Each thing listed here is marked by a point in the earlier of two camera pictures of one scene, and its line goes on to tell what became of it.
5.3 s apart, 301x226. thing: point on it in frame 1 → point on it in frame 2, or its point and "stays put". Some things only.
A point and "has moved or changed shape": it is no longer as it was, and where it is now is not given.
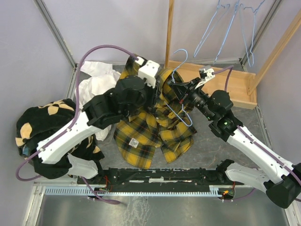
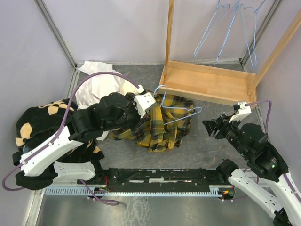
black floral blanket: (40, 123) stays put
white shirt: (95, 77) stays put
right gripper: (181, 89) → (211, 125)
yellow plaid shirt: (167, 124) has moved or changed shape
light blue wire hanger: (227, 32) stays put
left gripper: (154, 94) → (139, 121)
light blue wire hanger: (172, 73) → (175, 108)
